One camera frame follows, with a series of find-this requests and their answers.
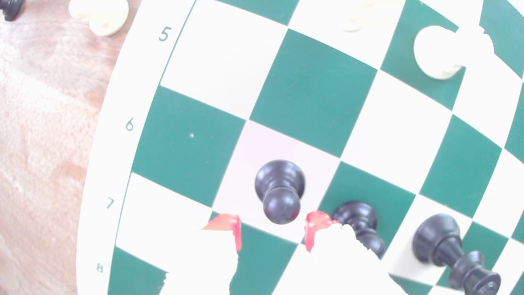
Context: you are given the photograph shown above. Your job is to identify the black chess king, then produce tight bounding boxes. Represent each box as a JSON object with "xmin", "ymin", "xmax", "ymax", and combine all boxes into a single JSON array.
[{"xmin": 412, "ymin": 213, "xmax": 502, "ymax": 295}]

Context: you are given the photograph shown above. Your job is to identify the black chess pawn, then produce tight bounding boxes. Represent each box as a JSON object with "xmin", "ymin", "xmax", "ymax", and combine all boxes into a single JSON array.
[
  {"xmin": 254, "ymin": 159, "xmax": 306, "ymax": 225},
  {"xmin": 332, "ymin": 201, "xmax": 386, "ymax": 259}
]

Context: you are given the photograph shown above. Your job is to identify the white chess pawn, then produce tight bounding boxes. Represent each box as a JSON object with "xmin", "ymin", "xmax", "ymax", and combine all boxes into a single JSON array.
[
  {"xmin": 336, "ymin": 0, "xmax": 406, "ymax": 33},
  {"xmin": 68, "ymin": 0, "xmax": 130, "ymax": 37}
]

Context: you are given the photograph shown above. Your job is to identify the white chess rook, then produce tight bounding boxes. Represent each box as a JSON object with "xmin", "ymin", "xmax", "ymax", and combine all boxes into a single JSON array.
[{"xmin": 413, "ymin": 25, "xmax": 496, "ymax": 80}]

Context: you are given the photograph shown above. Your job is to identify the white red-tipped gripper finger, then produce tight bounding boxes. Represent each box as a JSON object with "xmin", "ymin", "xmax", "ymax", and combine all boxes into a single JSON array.
[
  {"xmin": 293, "ymin": 211, "xmax": 407, "ymax": 295},
  {"xmin": 159, "ymin": 213, "xmax": 243, "ymax": 295}
]

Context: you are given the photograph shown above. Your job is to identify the green and white chess mat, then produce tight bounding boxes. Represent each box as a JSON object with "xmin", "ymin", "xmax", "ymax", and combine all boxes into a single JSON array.
[{"xmin": 76, "ymin": 0, "xmax": 524, "ymax": 295}]

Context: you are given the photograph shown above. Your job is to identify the black chess piece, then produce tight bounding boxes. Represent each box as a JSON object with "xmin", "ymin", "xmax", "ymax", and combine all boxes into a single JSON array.
[{"xmin": 0, "ymin": 0, "xmax": 26, "ymax": 22}]

